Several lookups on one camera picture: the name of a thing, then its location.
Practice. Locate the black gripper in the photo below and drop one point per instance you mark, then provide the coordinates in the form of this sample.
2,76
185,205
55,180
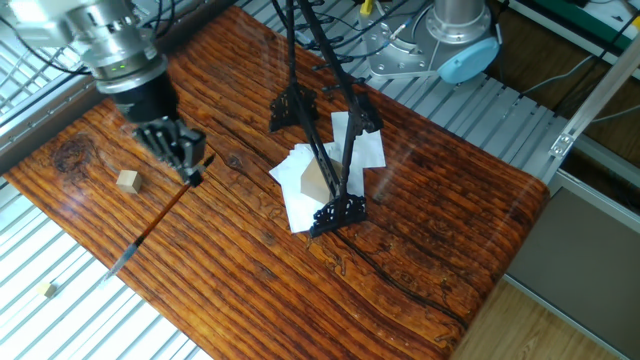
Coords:
148,105

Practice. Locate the thin calligraphy brush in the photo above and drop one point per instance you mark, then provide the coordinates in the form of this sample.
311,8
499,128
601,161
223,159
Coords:
150,228

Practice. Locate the grey robot base column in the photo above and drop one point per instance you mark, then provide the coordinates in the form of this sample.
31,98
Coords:
460,15

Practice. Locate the black metal pen rack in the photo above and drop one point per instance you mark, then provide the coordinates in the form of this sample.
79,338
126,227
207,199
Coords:
332,165

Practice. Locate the small wooden cube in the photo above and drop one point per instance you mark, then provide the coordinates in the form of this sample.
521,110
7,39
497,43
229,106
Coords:
127,181

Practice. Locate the white paper sheet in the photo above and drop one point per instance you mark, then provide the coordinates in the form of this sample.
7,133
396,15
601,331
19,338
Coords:
368,150
288,170
300,216

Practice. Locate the large wooden block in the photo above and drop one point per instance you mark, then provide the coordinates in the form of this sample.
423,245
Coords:
314,185

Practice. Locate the tiny yellow cube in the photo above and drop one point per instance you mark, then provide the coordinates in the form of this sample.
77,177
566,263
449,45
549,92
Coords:
50,290

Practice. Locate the green board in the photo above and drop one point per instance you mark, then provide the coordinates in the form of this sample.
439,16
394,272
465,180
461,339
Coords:
615,15

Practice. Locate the white aluminium frame post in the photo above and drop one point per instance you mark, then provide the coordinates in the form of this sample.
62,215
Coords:
600,92

